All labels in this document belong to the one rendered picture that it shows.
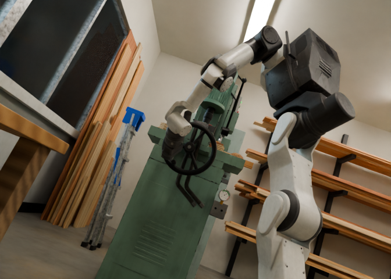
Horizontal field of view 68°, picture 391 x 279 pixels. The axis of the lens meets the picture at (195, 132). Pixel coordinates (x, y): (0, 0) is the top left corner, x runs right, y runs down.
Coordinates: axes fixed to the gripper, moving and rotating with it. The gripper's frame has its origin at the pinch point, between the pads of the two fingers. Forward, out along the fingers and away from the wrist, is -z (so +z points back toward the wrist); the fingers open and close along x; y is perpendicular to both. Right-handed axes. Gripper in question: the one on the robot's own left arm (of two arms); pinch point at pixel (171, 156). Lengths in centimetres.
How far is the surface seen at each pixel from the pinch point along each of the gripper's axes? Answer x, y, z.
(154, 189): -3.8, 4.1, -30.2
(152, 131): 16.9, 27.3, -14.6
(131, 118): 52, 81, -63
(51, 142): -61, -13, 64
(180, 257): -17, -29, -44
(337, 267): 158, -147, -198
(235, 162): 34.5, -22.2, -14.6
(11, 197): -71, -14, 58
